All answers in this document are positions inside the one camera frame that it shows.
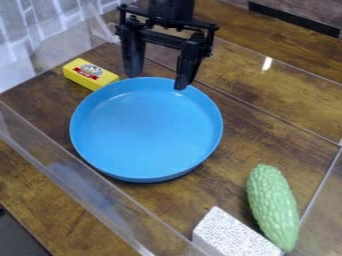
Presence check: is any green bitter gourd toy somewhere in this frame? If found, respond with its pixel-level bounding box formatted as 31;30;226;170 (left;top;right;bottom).
248;164;300;252

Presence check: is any blue round tray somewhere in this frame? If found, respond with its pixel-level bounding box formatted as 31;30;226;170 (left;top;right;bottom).
70;77;224;183

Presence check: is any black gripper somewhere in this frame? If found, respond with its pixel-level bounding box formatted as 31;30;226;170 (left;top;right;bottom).
117;0;220;90

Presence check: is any clear acrylic enclosure wall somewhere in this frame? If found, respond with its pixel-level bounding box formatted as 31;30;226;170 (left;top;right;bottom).
0;0;342;256

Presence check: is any yellow rectangular box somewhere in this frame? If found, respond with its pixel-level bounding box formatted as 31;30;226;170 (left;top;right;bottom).
63;58;121;91

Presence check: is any black baseboard strip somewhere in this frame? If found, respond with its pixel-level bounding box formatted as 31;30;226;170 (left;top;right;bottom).
249;1;342;38

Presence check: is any white speckled foam block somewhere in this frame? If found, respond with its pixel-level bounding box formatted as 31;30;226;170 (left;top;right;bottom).
193;206;282;256

